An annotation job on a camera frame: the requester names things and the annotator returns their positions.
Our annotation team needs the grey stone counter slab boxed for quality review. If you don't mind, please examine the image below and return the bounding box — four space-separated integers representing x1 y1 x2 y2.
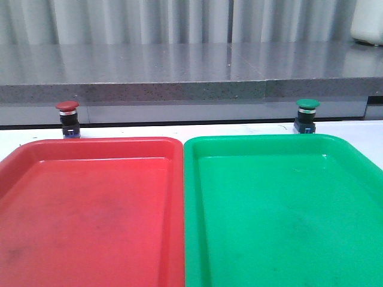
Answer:
1 41 382 127

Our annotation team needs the green mushroom push button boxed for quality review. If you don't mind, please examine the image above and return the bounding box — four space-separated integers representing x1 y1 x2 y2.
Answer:
294 99 320 134

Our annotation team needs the red plastic tray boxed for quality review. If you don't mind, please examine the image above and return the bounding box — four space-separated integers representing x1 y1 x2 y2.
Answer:
1 138 185 286

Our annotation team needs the red mushroom push button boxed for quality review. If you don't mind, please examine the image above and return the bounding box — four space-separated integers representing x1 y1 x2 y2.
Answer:
56 100 81 139

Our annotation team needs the white container in background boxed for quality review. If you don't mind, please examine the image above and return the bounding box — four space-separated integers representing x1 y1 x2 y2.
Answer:
350 0 382 45

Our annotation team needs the green plastic tray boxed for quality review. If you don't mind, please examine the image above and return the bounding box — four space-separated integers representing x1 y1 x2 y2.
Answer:
184 135 382 286

